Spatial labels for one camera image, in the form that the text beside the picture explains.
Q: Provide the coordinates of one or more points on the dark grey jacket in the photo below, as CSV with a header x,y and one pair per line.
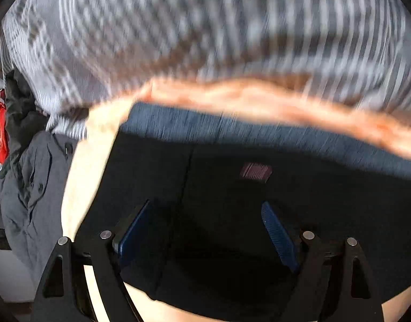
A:
x,y
32,178

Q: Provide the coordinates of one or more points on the grey striped duvet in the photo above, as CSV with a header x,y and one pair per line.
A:
x,y
76,53

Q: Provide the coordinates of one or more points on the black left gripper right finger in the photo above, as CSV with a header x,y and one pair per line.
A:
x,y
333,281

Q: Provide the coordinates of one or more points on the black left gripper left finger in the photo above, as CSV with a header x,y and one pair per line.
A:
x,y
63,293

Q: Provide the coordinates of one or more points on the black pants with patterned waistband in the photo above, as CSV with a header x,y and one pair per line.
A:
x,y
203,246

